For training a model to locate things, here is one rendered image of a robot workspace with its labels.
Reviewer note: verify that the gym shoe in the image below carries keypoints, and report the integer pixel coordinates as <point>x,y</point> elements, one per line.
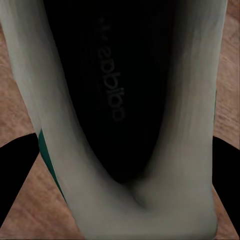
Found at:
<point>122,97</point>

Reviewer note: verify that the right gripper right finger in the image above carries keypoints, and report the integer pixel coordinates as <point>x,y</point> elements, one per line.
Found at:
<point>226,178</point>

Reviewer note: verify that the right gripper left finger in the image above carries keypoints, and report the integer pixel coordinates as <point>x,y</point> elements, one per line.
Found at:
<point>16,160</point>

